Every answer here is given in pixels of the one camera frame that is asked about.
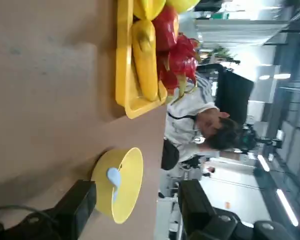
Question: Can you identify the green plant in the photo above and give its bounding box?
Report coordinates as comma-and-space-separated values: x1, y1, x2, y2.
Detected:
211, 44, 241, 65

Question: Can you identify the person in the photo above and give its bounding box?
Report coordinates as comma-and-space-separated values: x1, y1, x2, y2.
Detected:
161, 74, 241, 171

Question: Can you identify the black office chair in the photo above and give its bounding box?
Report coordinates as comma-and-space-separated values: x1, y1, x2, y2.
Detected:
197, 63, 255, 126

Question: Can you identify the yellow star fruit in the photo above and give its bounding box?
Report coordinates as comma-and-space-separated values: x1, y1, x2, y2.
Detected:
132, 0, 167, 21

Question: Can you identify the yellow plastic tray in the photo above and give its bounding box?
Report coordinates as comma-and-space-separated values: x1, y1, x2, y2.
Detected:
114, 0, 169, 120

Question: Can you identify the red apple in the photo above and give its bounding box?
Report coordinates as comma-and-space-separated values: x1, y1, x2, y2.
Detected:
152, 5, 180, 52

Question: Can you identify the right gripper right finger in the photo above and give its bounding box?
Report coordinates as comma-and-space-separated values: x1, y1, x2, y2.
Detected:
177, 179, 256, 240

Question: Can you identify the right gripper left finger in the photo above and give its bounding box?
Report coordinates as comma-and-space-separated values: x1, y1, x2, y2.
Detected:
4, 179, 97, 240

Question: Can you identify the yellow bowl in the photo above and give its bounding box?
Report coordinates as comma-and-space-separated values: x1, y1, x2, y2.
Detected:
91, 147, 144, 224

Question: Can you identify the light blue plastic spoon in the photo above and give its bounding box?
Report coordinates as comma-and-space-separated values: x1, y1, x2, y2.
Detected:
106, 167, 122, 202

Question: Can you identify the yellow banana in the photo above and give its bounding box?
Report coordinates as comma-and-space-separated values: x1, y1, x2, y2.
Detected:
131, 19, 159, 102

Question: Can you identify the red dragon fruit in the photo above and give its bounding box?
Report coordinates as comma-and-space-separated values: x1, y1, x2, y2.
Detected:
156, 32, 202, 105

